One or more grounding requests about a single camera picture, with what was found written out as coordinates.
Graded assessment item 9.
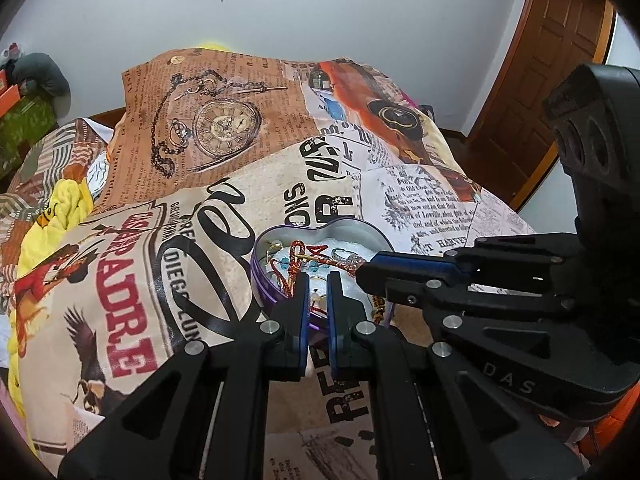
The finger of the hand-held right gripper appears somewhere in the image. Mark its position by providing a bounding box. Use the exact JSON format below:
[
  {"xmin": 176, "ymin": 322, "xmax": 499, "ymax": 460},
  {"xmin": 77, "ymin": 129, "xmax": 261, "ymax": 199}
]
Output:
[
  {"xmin": 369, "ymin": 232, "xmax": 584, "ymax": 292},
  {"xmin": 357, "ymin": 260, "xmax": 640, "ymax": 412}
]

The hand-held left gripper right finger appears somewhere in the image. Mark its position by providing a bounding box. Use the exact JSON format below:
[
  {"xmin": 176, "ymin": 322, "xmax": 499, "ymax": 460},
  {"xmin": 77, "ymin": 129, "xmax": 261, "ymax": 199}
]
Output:
[{"xmin": 327, "ymin": 271, "xmax": 587, "ymax": 480}]

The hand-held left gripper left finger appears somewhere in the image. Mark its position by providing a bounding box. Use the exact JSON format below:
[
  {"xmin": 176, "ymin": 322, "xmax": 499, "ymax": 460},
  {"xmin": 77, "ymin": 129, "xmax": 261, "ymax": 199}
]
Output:
[{"xmin": 57, "ymin": 272, "xmax": 311, "ymax": 480}]

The teal beaded bracelet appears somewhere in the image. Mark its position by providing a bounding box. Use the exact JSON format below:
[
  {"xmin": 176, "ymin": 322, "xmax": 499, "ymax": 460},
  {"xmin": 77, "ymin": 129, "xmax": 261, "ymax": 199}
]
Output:
[{"xmin": 272, "ymin": 255, "xmax": 321, "ymax": 273}]

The red braided bracelet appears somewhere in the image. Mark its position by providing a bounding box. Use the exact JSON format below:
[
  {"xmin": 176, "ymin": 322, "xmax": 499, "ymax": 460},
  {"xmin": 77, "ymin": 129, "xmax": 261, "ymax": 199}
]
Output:
[{"xmin": 267, "ymin": 241, "xmax": 332, "ymax": 298}]

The purple heart-shaped tin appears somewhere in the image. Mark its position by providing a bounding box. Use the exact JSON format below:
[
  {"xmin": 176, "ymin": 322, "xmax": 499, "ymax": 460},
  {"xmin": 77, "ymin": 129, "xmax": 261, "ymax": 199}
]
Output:
[{"xmin": 252, "ymin": 217, "xmax": 397, "ymax": 334}]

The person's right hand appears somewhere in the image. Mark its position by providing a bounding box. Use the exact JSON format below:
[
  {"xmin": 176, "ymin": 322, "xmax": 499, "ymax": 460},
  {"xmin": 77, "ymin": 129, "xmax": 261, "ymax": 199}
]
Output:
[{"xmin": 545, "ymin": 396, "xmax": 640, "ymax": 462}]

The newspaper print blanket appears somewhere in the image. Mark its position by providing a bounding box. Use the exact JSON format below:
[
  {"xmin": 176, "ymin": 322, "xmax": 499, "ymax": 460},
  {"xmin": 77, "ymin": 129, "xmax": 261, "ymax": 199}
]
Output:
[{"xmin": 9, "ymin": 57, "xmax": 552, "ymax": 480}]

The brown wooden door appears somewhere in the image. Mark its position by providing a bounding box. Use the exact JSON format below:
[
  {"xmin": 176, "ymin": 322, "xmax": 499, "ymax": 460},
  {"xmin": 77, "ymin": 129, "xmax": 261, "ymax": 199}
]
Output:
[{"xmin": 466, "ymin": 0, "xmax": 617, "ymax": 212}]

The pocket watch print pillow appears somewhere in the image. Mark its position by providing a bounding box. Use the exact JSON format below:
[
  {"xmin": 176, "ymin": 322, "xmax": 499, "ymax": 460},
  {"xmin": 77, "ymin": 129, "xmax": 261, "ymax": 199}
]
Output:
[{"xmin": 91, "ymin": 48, "xmax": 323, "ymax": 213}]

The yellow garment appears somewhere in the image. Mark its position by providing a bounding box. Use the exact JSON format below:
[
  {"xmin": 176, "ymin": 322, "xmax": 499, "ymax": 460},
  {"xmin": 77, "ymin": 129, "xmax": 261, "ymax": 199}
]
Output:
[{"xmin": 7, "ymin": 177, "xmax": 109, "ymax": 479}]

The yellow fluffy object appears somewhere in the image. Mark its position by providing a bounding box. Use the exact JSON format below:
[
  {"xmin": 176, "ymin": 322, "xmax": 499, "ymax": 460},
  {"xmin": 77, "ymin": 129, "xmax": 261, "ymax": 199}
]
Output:
[{"xmin": 196, "ymin": 39, "xmax": 237, "ymax": 54}]

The striped patchwork blanket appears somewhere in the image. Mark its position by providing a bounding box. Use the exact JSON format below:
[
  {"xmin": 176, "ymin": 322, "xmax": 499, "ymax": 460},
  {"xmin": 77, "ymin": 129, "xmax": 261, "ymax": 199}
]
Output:
[{"xmin": 0, "ymin": 117, "xmax": 115, "ymax": 228}]

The green patterned cloth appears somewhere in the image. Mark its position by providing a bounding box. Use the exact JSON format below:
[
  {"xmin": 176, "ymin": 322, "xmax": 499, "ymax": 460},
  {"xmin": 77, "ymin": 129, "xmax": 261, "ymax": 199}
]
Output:
[{"xmin": 0, "ymin": 92, "xmax": 59, "ymax": 182}]

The grey plush cushion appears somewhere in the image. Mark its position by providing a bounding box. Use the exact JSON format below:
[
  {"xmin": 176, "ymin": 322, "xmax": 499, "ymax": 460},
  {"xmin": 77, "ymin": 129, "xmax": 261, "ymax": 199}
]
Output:
[{"xmin": 9, "ymin": 52, "xmax": 71, "ymax": 97}]

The orange box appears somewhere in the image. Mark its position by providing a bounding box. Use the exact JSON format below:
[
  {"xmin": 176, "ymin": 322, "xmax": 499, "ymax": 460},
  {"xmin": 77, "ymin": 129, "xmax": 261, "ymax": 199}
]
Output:
[{"xmin": 0, "ymin": 84, "xmax": 22, "ymax": 117}]

